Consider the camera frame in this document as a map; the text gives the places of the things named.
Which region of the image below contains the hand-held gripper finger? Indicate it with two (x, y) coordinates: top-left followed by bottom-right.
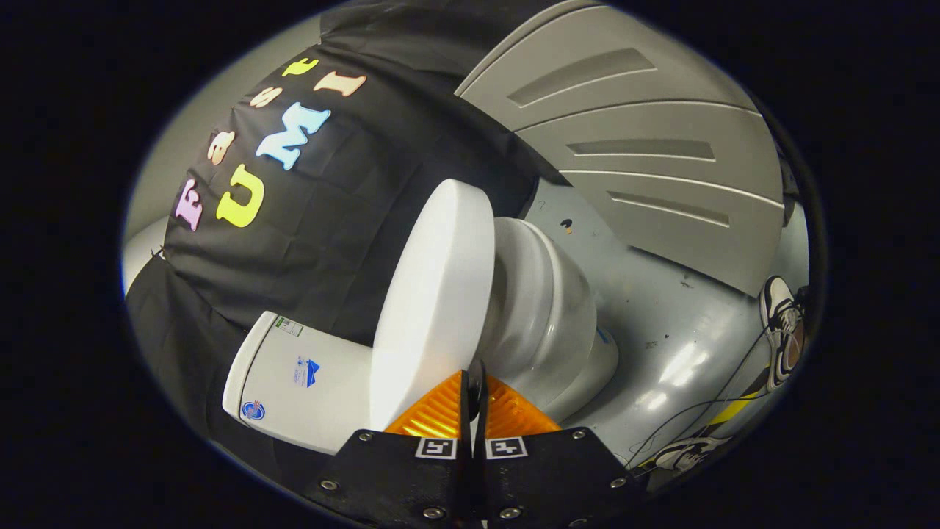
(474, 360), (648, 529)
(305, 359), (478, 529)

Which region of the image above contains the white toilet bowl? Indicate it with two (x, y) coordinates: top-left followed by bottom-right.
(485, 242), (621, 424)

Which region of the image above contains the white toilet seat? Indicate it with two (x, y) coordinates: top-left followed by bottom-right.
(477, 217), (571, 368)

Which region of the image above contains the person's black white shoe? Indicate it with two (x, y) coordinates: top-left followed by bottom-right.
(759, 276), (809, 391)
(652, 436), (736, 473)

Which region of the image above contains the black backdrop cloth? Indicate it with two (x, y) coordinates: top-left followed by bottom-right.
(125, 0), (568, 486)

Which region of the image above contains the grey drawer cabinet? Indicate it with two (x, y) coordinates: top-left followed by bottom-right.
(454, 3), (787, 299)

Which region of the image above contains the thin black cable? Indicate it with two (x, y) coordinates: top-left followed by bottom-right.
(628, 323), (787, 471)

